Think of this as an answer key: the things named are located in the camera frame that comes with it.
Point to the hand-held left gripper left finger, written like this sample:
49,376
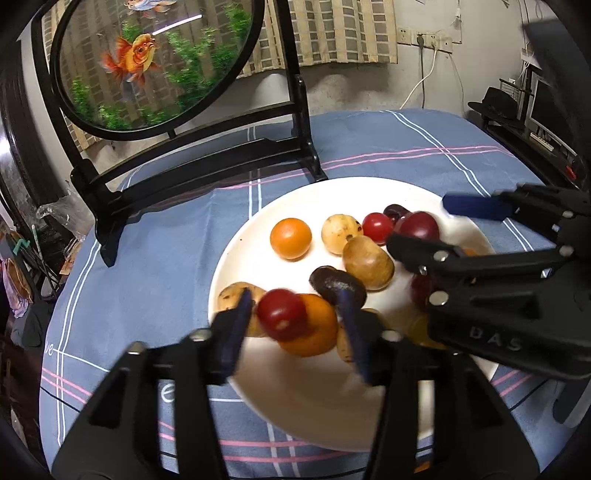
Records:
235,332

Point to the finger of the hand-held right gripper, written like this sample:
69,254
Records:
415,251
471,205

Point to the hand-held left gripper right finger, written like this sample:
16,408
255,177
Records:
353,332

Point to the large orange tangerine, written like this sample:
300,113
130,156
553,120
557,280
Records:
318,332

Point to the dark red fruit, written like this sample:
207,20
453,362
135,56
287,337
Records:
418,290

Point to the red cherry tomato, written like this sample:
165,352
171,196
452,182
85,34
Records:
377,227

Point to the large oval tan fruit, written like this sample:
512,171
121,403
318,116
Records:
368,263

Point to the small red fruit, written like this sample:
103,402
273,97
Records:
281,314

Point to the white round plate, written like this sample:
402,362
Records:
314,406

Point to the red plum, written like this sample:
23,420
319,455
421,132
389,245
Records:
420,224

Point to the small dark purple fruit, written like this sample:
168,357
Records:
394,211

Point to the black equipment rack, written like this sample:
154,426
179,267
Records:
521,147

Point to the round tan fruit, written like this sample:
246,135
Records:
340,233

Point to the white power strip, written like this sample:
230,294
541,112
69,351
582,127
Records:
541,141

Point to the black hat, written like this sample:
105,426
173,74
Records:
498,104

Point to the blue striped tablecloth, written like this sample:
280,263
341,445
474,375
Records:
161,240

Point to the computer monitor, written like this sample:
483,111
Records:
549,110

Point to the clear plastic bag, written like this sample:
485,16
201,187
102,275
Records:
60,210

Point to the beige checked curtain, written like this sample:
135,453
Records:
332,32

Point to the goldfish screen on black stand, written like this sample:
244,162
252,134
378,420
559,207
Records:
138,92

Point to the dark wooden chair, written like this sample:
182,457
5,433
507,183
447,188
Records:
27,161

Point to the white wall outlet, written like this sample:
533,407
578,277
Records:
431,40

